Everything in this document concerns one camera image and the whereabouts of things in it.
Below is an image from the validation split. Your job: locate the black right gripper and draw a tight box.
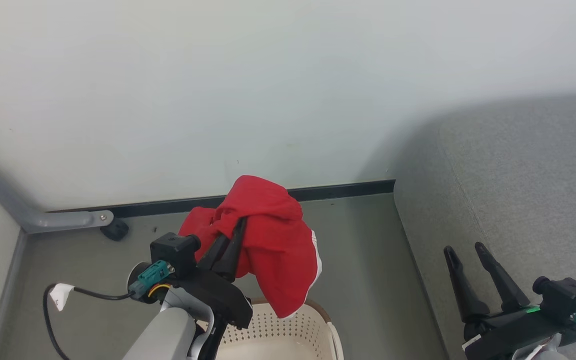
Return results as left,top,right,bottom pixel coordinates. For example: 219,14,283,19
443,242,576,360

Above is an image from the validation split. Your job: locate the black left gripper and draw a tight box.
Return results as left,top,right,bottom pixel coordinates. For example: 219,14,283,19
175,216,254,330

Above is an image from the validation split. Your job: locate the red jersey with white trim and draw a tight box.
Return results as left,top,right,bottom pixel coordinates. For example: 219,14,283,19
178,175,323,319

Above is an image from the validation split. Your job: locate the cream perforated laundry basket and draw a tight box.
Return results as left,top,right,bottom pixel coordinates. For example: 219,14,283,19
195,298,345,360

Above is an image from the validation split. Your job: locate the grey fabric sofa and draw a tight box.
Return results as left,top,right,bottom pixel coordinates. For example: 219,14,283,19
393,92,576,360

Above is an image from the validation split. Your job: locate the black caster wheel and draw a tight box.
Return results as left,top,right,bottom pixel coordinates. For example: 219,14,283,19
100,218,130,242

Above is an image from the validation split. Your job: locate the black skirting board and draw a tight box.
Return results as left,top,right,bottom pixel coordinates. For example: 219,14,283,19
48,179,396,219

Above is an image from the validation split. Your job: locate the grey metal frame leg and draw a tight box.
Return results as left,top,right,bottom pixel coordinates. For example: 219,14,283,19
0,142,115,235

